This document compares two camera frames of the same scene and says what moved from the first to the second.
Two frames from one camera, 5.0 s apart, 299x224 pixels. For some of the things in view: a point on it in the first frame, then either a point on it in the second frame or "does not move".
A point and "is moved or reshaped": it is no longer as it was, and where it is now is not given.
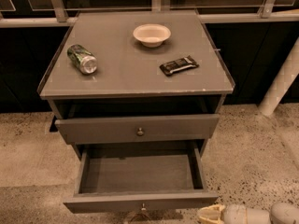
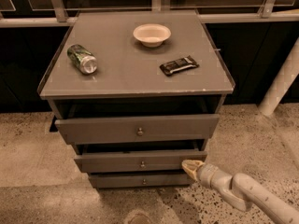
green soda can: x=84 y=61 does not move
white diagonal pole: x=281 y=83 does not move
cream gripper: x=234 y=215 → x=203 y=174
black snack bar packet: x=175 y=66 does not move
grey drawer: x=120 y=175 is moved or reshaped
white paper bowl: x=151 y=35 does not move
